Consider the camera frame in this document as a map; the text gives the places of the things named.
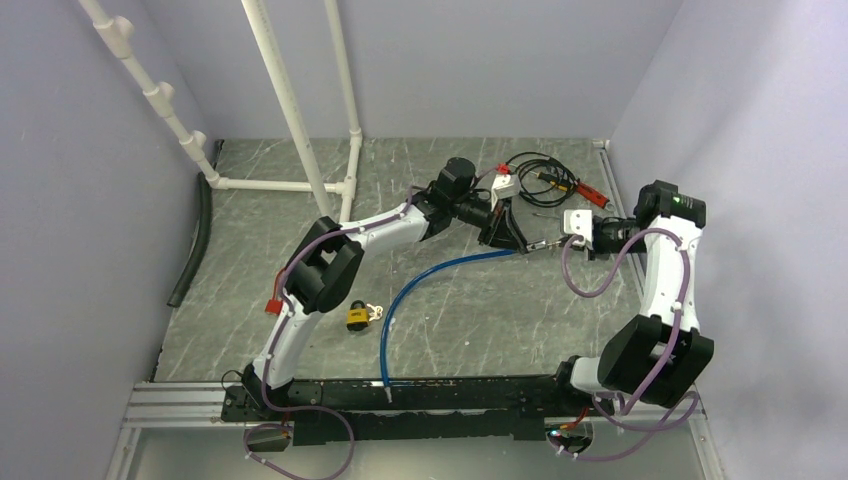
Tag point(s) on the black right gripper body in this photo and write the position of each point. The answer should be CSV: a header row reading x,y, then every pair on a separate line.
x,y
611,237

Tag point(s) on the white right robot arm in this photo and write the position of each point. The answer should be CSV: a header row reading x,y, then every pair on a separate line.
x,y
657,356

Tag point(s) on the red handled wrench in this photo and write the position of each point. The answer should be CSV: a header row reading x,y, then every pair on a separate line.
x,y
595,197

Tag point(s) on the white PVC pipe frame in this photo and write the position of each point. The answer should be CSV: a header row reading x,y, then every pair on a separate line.
x,y
116,32

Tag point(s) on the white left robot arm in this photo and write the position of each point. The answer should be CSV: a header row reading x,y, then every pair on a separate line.
x,y
321,272

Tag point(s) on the keys of yellow padlock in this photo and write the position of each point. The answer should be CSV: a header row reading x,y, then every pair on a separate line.
x,y
375,312

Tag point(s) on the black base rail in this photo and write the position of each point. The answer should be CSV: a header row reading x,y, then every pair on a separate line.
x,y
522,407

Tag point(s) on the yellow padlock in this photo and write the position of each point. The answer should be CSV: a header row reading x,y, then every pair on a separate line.
x,y
358,317

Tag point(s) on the red cable padlock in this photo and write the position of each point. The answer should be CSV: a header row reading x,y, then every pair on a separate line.
x,y
274,305

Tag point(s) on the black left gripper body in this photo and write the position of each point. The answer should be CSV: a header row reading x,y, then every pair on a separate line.
x,y
493,221

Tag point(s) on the aluminium extrusion frame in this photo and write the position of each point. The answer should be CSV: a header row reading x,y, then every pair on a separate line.
x,y
174,431

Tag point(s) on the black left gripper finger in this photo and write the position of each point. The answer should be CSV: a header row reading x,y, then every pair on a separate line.
x,y
508,217
509,237

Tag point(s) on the yellow black screwdriver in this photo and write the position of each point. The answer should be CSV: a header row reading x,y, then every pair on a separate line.
x,y
562,183

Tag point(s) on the blue cable lock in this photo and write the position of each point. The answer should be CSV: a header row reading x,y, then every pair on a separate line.
x,y
435,313

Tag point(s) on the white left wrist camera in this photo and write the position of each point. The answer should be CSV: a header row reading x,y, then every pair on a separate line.
x,y
504,186

